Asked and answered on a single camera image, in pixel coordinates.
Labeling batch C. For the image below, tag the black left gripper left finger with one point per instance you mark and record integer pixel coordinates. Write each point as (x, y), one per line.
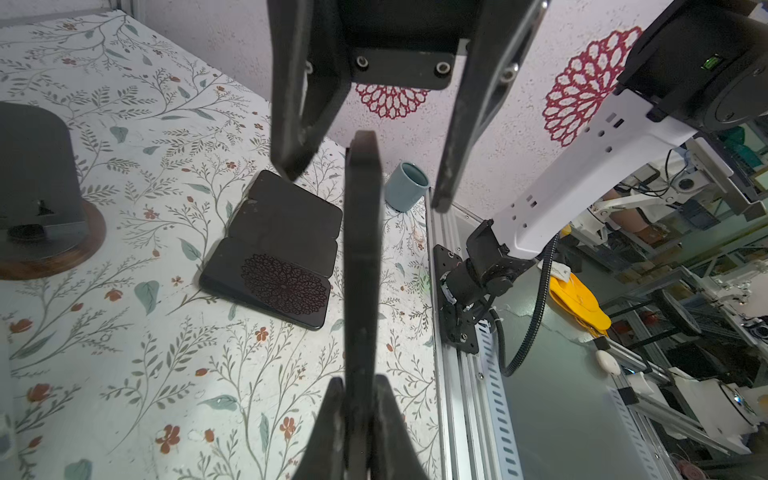
(323, 458)

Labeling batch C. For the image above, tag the teal ceramic cup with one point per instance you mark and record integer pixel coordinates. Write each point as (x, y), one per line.
(405, 187)

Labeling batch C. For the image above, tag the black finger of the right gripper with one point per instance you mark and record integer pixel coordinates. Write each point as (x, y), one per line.
(311, 78)
(501, 40)

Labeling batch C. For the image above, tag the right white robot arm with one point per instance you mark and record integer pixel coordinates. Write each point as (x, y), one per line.
(700, 67)

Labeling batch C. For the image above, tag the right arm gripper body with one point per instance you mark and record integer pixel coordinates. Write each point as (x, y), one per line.
(410, 44)

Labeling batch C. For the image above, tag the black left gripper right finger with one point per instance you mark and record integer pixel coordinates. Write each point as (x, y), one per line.
(394, 456)

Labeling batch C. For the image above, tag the black phone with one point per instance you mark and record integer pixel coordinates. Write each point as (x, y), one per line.
(289, 236)
(242, 273)

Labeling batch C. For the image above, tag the black phone laid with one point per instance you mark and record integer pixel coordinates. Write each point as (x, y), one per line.
(280, 204)
(362, 247)

